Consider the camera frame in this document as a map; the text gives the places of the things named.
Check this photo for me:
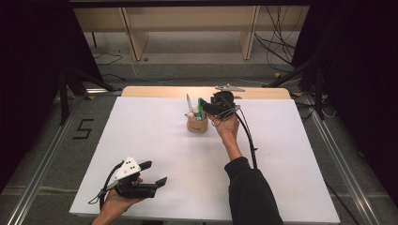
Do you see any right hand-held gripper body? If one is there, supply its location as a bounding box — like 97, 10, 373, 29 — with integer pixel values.
209, 82, 247, 119

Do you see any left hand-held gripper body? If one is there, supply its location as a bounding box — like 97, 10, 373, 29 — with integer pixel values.
106, 156, 159, 200

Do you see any green highlighter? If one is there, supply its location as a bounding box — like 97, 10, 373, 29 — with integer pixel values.
196, 97, 207, 122

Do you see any tan cup with animal figure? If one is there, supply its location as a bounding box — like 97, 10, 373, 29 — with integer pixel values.
185, 112, 209, 133

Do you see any person's right hand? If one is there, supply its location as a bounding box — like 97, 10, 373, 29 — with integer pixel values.
207, 111, 241, 143

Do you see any person's left hand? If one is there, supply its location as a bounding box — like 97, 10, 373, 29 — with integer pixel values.
99, 176, 145, 220

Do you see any light wooden table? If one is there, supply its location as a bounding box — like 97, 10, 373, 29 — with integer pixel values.
120, 86, 292, 100

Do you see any black tripod stand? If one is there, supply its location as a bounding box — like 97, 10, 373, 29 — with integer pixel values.
262, 52, 327, 122
58, 67, 117, 127

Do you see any light wooden bench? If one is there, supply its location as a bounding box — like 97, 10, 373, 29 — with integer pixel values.
73, 6, 311, 62

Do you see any black curtain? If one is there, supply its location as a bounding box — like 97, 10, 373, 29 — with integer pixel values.
0, 0, 103, 195
292, 0, 398, 199

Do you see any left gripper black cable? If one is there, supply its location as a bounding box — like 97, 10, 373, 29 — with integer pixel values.
87, 160, 126, 211

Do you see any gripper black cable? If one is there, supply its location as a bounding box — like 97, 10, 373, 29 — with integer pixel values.
233, 106, 259, 170
87, 160, 126, 211

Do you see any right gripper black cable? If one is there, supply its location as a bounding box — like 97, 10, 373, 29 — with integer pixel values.
233, 106, 259, 170

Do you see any bundle of black cables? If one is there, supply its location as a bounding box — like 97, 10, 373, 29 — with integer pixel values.
253, 5, 299, 73

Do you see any aluminium floor rail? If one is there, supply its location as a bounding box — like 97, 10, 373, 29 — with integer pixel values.
300, 93, 381, 225
6, 96, 83, 225

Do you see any thin black floor cable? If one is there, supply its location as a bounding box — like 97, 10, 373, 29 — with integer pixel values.
93, 52, 127, 83

